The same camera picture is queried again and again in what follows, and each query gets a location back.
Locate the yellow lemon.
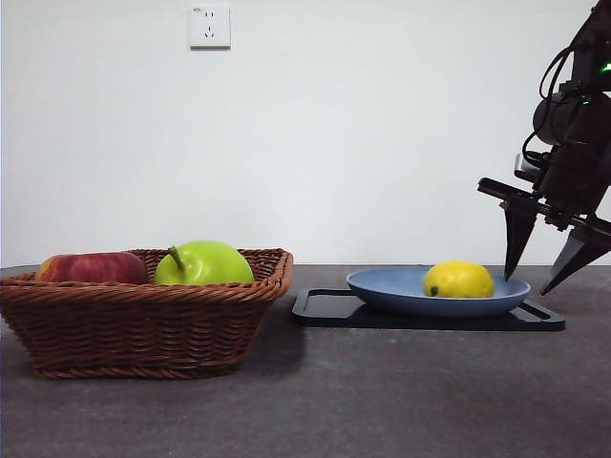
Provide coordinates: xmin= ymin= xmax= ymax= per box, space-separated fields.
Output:
xmin=423 ymin=260 xmax=495 ymax=300

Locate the blue round plate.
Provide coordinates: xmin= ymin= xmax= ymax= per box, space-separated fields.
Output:
xmin=346 ymin=267 xmax=532 ymax=320

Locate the brown wicker basket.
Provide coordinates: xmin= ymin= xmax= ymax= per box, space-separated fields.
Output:
xmin=0 ymin=247 xmax=295 ymax=381

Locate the black rectangular tray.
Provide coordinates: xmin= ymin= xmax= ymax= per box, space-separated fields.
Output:
xmin=291 ymin=287 xmax=567 ymax=333

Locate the green apple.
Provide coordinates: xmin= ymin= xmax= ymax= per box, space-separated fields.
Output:
xmin=153 ymin=239 xmax=256 ymax=286

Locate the red apple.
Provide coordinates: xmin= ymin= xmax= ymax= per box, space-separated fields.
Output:
xmin=35 ymin=251 xmax=149 ymax=286

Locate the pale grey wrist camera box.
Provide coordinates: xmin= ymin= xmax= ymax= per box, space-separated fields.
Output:
xmin=514 ymin=154 xmax=546 ymax=181

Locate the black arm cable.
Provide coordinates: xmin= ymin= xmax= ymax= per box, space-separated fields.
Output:
xmin=539 ymin=46 xmax=577 ymax=100

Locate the white wall socket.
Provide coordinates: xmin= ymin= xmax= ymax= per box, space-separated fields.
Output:
xmin=189 ymin=5 xmax=232 ymax=51

